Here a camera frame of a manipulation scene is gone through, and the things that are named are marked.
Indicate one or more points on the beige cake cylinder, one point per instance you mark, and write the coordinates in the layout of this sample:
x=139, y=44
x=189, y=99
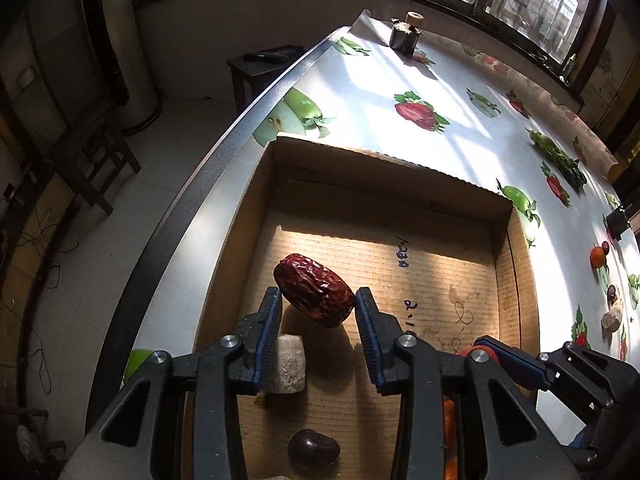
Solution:
x=287, y=372

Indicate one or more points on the small black plant pot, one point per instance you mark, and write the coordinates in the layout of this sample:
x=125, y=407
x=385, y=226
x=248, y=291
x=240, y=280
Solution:
x=617, y=222

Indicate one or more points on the dark purple plum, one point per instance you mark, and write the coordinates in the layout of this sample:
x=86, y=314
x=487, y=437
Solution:
x=309, y=450

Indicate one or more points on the wrinkled red date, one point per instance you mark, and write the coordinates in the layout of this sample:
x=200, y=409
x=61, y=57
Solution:
x=315, y=290

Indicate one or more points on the white tower air conditioner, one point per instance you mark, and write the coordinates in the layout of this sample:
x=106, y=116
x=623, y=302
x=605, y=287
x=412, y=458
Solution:
x=143, y=105

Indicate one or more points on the far orange tangerine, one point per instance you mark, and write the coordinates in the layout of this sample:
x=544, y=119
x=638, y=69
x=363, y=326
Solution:
x=597, y=257

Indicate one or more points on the dark side table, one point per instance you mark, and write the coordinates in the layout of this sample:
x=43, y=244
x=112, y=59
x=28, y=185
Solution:
x=258, y=70

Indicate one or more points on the small dark date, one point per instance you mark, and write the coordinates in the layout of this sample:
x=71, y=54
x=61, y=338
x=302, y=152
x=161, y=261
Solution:
x=611, y=295

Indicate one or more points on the green leafy vegetable bundle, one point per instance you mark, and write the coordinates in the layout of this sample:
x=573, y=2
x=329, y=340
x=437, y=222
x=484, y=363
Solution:
x=569, y=167

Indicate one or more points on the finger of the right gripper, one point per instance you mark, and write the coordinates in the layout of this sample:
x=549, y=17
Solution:
x=522, y=368

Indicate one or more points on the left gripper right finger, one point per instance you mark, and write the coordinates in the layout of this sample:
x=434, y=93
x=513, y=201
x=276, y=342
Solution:
x=499, y=435

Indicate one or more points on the green glass bottle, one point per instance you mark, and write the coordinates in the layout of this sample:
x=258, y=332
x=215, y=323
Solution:
x=568, y=66

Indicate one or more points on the dark clamp with round knob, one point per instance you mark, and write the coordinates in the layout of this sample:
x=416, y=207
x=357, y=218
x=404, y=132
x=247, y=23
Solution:
x=406, y=33

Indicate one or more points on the orange tangerine two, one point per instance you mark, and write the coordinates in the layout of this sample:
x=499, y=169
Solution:
x=451, y=467

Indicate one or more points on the orange tangerine one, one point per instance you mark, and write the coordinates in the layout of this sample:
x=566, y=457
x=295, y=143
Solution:
x=450, y=426

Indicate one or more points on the fruit print tablecloth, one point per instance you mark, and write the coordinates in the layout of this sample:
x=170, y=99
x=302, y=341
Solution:
x=452, y=110

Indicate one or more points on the shallow cardboard box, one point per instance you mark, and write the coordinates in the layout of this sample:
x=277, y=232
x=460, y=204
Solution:
x=447, y=258

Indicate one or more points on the wooden chair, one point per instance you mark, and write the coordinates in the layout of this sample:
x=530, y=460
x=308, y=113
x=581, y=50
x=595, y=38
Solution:
x=91, y=153

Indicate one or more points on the red cherry tomato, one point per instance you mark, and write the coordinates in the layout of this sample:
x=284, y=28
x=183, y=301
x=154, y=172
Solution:
x=480, y=353

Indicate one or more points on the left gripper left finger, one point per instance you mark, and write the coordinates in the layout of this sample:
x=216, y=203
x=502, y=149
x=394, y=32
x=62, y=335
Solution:
x=183, y=408

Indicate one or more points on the beige cake chunk large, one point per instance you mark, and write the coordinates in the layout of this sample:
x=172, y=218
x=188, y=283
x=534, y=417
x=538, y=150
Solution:
x=612, y=319

